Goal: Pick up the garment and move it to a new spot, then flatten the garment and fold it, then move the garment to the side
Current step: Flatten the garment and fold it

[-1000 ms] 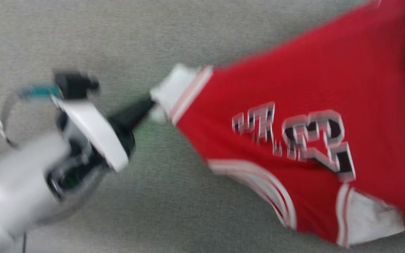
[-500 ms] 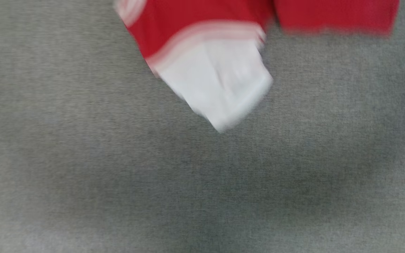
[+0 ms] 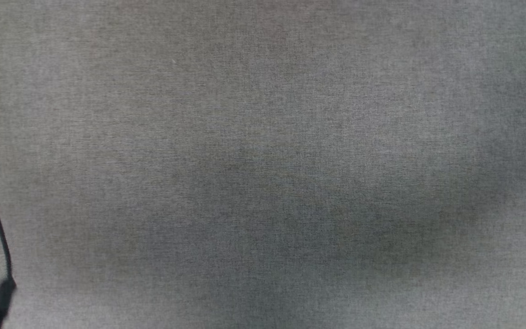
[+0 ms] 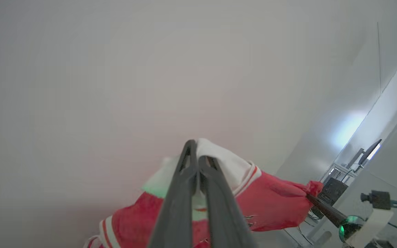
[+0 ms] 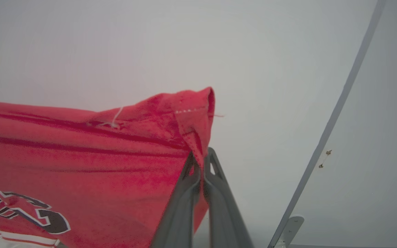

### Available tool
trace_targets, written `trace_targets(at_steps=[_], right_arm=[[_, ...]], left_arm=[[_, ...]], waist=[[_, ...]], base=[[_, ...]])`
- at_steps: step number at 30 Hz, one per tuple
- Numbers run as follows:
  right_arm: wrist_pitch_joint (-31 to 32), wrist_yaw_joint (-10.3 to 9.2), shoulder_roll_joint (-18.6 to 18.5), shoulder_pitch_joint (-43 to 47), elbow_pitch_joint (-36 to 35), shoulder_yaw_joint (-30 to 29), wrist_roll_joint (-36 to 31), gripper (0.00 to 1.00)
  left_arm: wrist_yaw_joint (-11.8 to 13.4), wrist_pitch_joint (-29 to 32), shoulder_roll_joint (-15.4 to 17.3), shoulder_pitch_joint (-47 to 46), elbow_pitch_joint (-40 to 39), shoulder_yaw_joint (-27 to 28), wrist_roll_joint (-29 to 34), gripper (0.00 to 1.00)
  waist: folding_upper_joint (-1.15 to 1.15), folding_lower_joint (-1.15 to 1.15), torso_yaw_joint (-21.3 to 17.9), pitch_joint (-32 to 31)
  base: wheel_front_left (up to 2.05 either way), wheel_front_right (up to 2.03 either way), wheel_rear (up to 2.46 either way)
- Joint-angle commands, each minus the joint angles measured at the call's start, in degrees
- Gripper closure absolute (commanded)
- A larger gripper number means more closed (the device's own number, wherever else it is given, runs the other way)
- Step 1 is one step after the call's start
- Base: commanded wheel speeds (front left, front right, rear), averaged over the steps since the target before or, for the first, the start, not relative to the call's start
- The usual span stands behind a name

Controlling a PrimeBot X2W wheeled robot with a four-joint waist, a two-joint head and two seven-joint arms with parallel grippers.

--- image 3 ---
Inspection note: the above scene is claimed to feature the grey fabric sofa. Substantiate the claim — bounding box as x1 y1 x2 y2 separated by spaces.
0 0 526 329

